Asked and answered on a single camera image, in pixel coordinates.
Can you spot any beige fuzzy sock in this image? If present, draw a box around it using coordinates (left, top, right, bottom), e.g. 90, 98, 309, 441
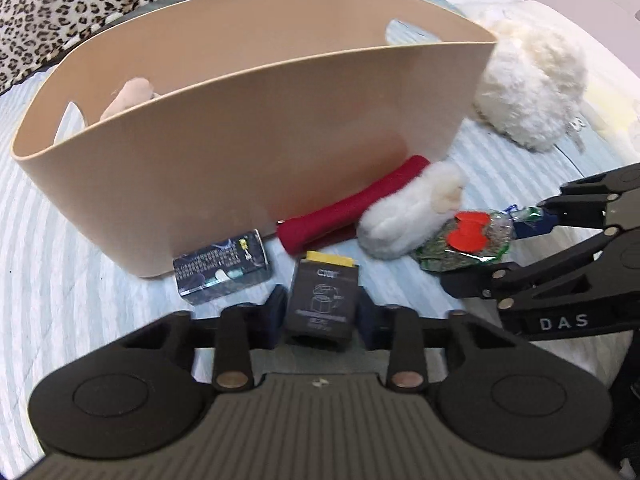
100, 77, 157, 120

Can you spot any black box yellow top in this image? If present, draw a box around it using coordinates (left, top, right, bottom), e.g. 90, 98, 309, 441
284, 250, 359, 351

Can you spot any white fluffy plush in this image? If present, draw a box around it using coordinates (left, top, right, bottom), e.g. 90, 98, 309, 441
466, 1, 588, 152

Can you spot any crinkled green foil packet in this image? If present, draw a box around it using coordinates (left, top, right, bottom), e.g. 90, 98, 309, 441
412, 205, 555, 273

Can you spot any beige plastic storage bin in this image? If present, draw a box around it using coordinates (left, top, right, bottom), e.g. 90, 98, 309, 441
11, 0, 496, 278

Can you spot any red bow hair clip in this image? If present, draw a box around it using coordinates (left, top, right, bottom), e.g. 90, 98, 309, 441
446, 211, 491, 254

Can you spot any red and white sock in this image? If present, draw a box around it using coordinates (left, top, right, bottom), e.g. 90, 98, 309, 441
276, 155, 468, 259

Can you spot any dark blue printed box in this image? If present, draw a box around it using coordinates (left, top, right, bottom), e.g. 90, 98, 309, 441
172, 230, 272, 306

